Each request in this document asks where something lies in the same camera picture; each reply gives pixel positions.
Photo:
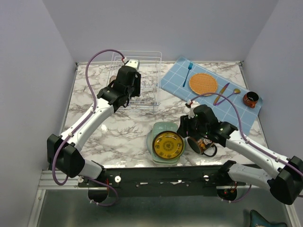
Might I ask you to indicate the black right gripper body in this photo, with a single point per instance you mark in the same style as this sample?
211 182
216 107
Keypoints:
193 127

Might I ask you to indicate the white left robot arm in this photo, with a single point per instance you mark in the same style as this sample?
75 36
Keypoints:
63 151

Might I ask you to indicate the teal square ceramic plate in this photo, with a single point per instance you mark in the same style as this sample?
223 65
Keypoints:
158 128

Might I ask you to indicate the white wire dish rack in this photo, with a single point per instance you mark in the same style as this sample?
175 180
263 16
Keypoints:
150 70

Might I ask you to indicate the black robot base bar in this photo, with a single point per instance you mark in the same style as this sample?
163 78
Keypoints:
167 181

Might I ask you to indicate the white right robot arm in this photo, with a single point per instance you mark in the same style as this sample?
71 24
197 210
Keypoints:
281 175

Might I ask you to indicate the round woven wicker plate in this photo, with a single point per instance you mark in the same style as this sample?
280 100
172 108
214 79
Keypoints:
201 83

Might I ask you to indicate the yellow patterned round plate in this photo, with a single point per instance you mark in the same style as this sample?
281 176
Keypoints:
168 145

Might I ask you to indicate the small brown clay cup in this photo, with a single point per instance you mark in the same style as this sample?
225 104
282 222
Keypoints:
250 99

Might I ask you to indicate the black skull pattern mug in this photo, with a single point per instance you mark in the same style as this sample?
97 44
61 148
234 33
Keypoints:
201 145

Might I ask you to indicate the blue metal fork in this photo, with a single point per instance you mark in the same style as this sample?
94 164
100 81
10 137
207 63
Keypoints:
189 69

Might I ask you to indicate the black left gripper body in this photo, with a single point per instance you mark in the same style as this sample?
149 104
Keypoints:
135 91

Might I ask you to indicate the dark teal star object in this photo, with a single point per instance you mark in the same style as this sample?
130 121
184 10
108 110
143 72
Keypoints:
257 220

